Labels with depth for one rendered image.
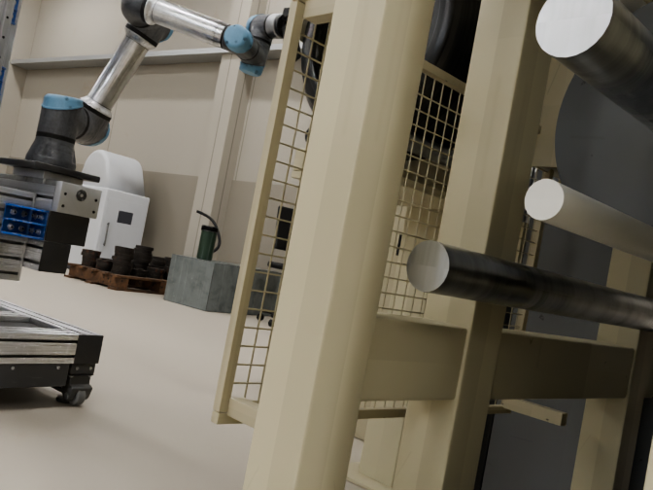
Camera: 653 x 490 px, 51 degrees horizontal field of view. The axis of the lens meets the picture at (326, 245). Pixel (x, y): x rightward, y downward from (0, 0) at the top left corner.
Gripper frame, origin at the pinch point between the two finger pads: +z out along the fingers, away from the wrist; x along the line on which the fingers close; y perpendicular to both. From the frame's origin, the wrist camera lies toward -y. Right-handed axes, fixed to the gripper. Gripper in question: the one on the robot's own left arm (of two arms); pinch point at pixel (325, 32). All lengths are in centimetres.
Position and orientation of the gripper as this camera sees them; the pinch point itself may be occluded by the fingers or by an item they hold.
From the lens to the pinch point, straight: 205.5
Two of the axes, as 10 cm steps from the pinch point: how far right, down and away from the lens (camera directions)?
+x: 7.0, 1.4, 7.0
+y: 2.5, -9.7, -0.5
